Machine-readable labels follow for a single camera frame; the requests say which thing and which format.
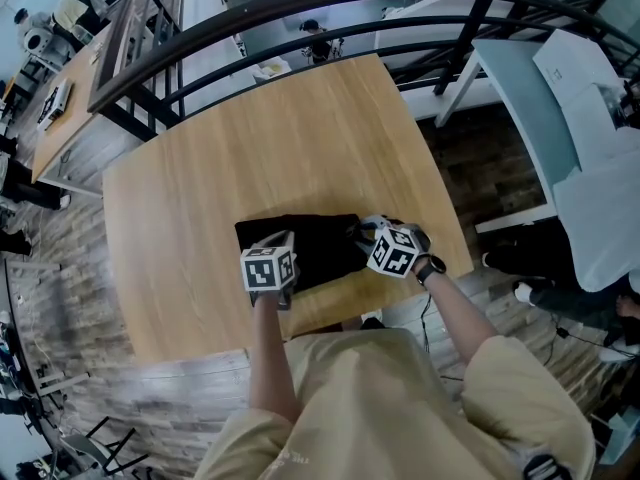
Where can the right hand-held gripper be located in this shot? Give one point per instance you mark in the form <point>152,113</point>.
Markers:
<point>395,250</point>

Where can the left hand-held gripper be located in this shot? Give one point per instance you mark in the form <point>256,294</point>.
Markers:
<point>267,268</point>

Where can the black bag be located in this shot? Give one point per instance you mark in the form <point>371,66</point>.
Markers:
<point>320,248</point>

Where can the person's right forearm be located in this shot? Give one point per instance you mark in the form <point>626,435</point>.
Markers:
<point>460,318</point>

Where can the person's left forearm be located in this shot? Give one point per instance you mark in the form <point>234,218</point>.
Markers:
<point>272,358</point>

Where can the black wrist watch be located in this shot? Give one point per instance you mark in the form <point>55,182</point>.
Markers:
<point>431,267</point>

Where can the person's beige shirt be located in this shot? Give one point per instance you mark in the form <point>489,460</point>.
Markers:
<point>390,408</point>

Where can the white desk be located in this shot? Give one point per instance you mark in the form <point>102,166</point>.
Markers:
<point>530,103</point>

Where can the black folding stand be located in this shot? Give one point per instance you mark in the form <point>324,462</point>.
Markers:
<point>102,448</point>

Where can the black metal railing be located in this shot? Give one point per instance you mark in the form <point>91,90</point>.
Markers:
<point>280,5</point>

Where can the long wooden table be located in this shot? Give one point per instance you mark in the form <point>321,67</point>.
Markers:
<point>75,98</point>

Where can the white device with black markers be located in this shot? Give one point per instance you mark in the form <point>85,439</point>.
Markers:
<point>54,104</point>

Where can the white cardboard box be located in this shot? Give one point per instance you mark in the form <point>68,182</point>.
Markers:
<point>575,68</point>

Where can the person's black striped shoe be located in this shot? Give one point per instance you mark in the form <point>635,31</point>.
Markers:
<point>547,468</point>

